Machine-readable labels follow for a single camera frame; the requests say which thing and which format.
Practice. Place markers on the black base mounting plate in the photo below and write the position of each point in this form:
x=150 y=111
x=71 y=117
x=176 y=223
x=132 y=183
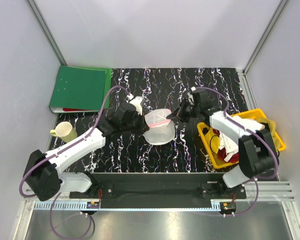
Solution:
x=158 y=191

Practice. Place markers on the white garment in bin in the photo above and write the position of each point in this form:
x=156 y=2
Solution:
x=230 y=145

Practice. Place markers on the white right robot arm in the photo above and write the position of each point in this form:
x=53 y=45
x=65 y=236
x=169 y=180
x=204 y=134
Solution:
x=258 y=157

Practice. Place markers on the cream yellow mug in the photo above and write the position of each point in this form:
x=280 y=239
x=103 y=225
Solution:
x=64 y=131

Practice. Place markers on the white pink mesh laundry bag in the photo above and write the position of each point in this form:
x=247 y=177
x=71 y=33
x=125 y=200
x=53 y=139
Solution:
x=161 y=130

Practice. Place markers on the red folder under binder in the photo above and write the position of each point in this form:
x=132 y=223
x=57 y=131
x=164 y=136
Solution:
x=74 y=110

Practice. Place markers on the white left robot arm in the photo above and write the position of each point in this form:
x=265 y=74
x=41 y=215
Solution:
x=45 y=173

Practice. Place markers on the green ring binder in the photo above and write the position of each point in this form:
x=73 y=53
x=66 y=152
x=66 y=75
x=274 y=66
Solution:
x=80 y=88

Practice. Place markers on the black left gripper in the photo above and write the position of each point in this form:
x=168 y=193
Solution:
x=143 y=126

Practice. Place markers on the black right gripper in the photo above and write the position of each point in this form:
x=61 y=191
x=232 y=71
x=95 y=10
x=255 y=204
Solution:
x=178 y=115

